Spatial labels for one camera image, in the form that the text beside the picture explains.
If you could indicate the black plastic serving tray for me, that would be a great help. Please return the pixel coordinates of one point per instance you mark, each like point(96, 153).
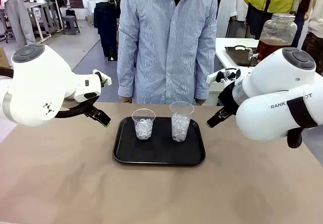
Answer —
point(161, 150)

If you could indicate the white metal workbench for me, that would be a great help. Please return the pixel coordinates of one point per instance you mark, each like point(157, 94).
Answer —
point(43, 12)

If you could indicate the short clear iced cup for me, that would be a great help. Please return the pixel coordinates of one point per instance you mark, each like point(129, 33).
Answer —
point(143, 128)

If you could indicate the mannequin with navy trousers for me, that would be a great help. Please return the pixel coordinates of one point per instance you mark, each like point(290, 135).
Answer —
point(106, 19)

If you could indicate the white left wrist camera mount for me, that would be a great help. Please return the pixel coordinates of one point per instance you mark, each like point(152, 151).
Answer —
point(106, 80)

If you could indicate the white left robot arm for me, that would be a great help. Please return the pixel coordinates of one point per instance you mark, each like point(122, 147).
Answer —
point(38, 82)

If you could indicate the person torso striped shirt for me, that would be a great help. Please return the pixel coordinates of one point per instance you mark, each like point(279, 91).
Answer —
point(166, 45)

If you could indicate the grey plastic stool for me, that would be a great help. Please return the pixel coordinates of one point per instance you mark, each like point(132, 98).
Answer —
point(71, 24)

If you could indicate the mannequin with beige top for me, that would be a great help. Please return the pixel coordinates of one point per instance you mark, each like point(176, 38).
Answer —
point(315, 14)

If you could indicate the mannequin with grey trousers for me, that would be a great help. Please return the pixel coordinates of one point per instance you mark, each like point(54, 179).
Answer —
point(19, 19)

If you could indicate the person left hand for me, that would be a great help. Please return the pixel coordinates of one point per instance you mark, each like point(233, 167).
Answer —
point(199, 101)

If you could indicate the hanging white garment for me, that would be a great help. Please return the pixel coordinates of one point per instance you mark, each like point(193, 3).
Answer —
point(230, 7)

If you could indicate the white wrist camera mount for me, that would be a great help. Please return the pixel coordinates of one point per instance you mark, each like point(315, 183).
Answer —
point(214, 77)
point(106, 80)

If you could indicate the white side table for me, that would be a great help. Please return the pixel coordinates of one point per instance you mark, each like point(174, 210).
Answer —
point(222, 43)

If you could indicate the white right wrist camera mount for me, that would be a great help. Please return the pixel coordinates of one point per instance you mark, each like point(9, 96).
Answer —
point(214, 77)

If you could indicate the person left forearm striped sleeve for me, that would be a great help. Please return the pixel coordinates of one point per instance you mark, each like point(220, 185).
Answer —
point(204, 80)

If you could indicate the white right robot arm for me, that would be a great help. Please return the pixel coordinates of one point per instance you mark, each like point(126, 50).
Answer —
point(272, 82)

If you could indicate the tall clear iced cup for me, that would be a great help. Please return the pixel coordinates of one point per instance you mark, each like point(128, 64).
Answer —
point(180, 125)

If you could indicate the person right forearm striped sleeve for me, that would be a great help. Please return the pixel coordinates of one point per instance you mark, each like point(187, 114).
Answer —
point(126, 80)

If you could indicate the glass tea drink dispenser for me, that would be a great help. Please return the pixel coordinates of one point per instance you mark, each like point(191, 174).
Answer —
point(277, 32)

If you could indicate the person right hand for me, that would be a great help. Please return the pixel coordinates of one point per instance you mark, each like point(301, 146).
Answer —
point(124, 100)

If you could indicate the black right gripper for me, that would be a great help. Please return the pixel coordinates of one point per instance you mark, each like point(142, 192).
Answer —
point(228, 96)

